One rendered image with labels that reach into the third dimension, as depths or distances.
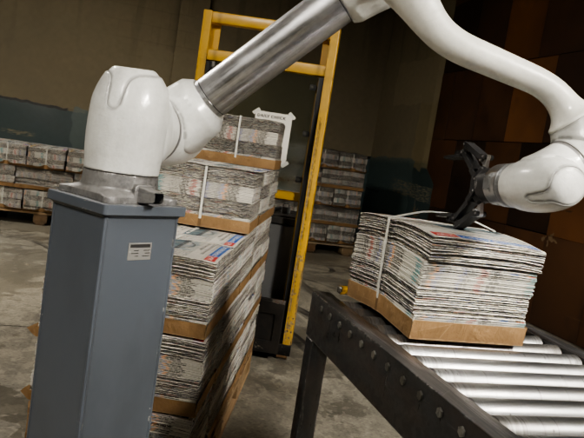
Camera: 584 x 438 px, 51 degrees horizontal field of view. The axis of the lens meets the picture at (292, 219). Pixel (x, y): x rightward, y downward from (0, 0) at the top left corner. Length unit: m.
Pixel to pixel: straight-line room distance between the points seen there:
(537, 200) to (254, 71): 0.66
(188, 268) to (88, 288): 0.49
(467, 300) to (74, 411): 0.84
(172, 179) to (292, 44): 1.02
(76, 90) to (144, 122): 7.46
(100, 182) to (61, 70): 7.50
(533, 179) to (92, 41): 7.91
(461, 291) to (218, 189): 1.15
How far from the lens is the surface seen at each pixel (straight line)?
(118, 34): 8.77
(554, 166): 1.17
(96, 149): 1.27
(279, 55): 1.40
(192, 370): 1.77
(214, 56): 3.44
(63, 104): 8.71
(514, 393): 1.18
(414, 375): 1.12
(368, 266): 1.52
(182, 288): 1.71
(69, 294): 1.32
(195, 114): 1.41
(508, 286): 1.41
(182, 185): 2.26
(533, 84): 1.28
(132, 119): 1.25
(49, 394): 1.41
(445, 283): 1.32
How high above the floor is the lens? 1.14
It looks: 6 degrees down
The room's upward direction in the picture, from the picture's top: 9 degrees clockwise
